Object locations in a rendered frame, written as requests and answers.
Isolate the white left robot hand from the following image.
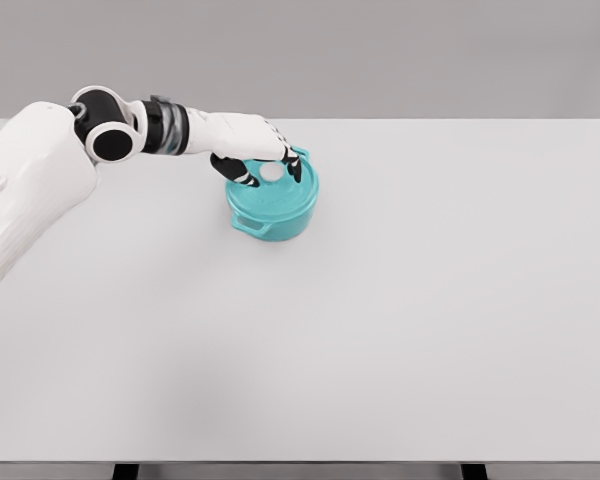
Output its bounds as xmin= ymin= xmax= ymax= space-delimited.
xmin=208 ymin=112 xmax=303 ymax=190

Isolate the teal pot lid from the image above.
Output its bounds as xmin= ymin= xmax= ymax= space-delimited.
xmin=225 ymin=155 xmax=319 ymax=215

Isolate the teal pot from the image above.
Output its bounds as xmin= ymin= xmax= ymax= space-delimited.
xmin=225 ymin=145 xmax=322 ymax=244

